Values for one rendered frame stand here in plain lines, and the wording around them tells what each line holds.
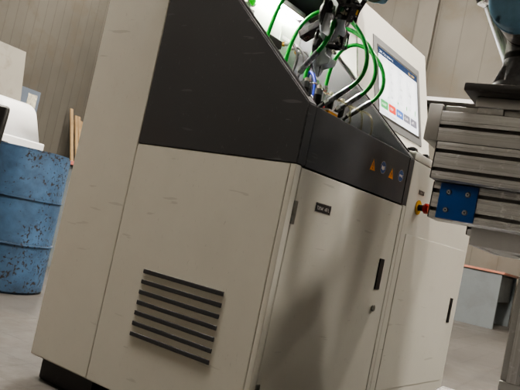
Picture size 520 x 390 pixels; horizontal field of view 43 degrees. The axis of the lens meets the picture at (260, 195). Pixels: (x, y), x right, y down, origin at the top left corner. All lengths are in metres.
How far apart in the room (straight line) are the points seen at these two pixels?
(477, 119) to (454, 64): 9.61
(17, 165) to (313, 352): 2.28
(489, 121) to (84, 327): 1.29
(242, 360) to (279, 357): 0.11
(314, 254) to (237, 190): 0.27
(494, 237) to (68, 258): 1.28
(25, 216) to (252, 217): 2.22
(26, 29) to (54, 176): 9.08
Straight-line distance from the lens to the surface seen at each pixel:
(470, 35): 11.34
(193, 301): 1.80
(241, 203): 1.73
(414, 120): 2.91
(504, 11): 1.55
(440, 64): 11.28
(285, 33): 2.52
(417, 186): 2.33
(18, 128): 9.22
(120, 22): 2.25
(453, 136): 1.62
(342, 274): 1.95
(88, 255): 2.11
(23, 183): 3.75
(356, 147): 1.91
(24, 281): 3.83
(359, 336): 2.14
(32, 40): 12.86
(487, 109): 1.63
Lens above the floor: 0.61
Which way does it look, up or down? 3 degrees up
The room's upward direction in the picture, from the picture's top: 12 degrees clockwise
